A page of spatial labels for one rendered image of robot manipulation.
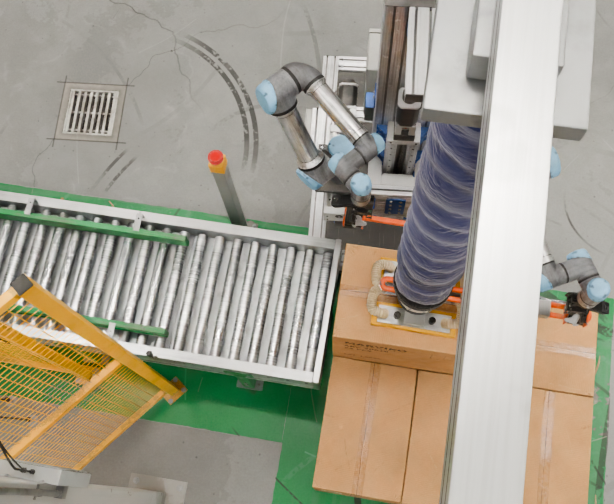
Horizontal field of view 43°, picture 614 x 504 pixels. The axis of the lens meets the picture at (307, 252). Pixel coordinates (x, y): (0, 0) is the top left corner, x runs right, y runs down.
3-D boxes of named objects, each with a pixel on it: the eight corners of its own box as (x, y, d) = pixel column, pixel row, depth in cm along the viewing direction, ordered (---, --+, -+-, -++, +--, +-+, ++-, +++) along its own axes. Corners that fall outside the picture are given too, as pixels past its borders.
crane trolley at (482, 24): (463, 83, 146) (472, 55, 137) (472, 10, 151) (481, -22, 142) (550, 94, 144) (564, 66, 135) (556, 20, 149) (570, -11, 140)
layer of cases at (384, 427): (314, 489, 385) (312, 487, 347) (345, 295, 415) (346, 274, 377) (561, 532, 374) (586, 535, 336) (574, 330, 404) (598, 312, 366)
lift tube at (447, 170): (392, 285, 265) (438, 102, 146) (401, 220, 272) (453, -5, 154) (463, 296, 263) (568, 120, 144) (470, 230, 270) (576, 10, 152)
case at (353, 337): (332, 355, 351) (332, 336, 314) (345, 271, 364) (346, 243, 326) (466, 375, 347) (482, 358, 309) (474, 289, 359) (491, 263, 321)
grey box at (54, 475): (31, 477, 263) (-6, 474, 234) (35, 461, 264) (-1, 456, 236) (88, 487, 261) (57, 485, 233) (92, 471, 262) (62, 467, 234)
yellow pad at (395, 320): (370, 325, 315) (370, 322, 310) (373, 301, 318) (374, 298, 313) (454, 339, 312) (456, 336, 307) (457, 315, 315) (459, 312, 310)
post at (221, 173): (235, 239, 442) (207, 166, 347) (238, 228, 444) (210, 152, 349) (247, 240, 442) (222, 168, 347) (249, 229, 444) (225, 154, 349)
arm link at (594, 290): (605, 271, 268) (616, 294, 265) (595, 280, 278) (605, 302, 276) (584, 279, 267) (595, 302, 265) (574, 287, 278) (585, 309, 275)
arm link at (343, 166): (348, 151, 296) (367, 171, 293) (326, 169, 295) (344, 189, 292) (348, 142, 289) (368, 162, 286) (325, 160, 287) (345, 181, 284)
